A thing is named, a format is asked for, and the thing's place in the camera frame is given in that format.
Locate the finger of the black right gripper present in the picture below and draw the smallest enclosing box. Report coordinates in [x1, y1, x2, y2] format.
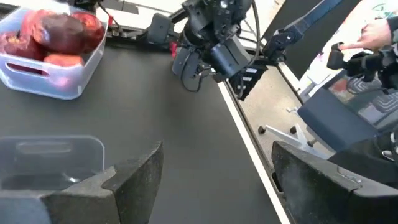
[210, 35, 252, 79]
[172, 45, 201, 77]

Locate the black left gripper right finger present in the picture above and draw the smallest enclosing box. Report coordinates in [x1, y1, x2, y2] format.
[271, 139, 398, 224]

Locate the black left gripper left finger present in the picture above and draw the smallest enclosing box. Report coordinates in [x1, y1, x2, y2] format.
[0, 141, 165, 224]

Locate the dark red apple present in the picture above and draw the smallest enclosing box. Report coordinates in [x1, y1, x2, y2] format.
[32, 14, 85, 55]

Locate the person's leg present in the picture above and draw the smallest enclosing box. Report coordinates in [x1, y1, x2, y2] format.
[328, 132, 398, 189]

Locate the clear plastic basket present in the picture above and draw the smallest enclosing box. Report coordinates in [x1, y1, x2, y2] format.
[0, 134, 106, 191]

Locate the dark blue office chair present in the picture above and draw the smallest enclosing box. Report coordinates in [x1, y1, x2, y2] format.
[257, 86, 379, 160]

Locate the translucent white plastic basket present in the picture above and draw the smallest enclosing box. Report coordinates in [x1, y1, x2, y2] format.
[0, 6, 109, 101]

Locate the person's hand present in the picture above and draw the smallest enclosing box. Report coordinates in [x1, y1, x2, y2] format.
[338, 17, 393, 52]

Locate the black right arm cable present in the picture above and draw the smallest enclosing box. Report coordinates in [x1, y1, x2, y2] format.
[179, 51, 205, 93]

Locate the black leader arm handle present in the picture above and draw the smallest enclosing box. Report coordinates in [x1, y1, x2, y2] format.
[326, 42, 398, 93]

